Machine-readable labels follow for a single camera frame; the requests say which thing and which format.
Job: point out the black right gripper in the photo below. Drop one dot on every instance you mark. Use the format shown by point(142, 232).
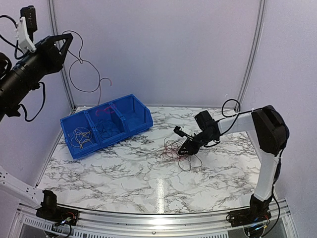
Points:
point(189, 147)

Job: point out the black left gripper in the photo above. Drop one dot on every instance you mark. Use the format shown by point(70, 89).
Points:
point(54, 57)

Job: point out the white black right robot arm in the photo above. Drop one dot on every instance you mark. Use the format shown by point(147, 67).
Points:
point(272, 134)

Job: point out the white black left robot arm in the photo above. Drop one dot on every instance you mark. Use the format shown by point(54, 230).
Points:
point(15, 83)

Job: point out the blue three-compartment plastic bin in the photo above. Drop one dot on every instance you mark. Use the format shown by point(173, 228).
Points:
point(101, 126)

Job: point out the left aluminium frame post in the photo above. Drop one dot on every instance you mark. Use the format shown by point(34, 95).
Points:
point(54, 27)

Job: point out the aluminium frame post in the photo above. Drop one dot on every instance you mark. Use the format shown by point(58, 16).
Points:
point(254, 49)
point(54, 27)

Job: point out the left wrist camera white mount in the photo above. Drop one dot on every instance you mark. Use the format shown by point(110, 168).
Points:
point(26, 26)

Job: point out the right aluminium frame post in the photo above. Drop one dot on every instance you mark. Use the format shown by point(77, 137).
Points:
point(254, 49)

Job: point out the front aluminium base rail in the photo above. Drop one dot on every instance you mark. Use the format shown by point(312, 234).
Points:
point(102, 224)

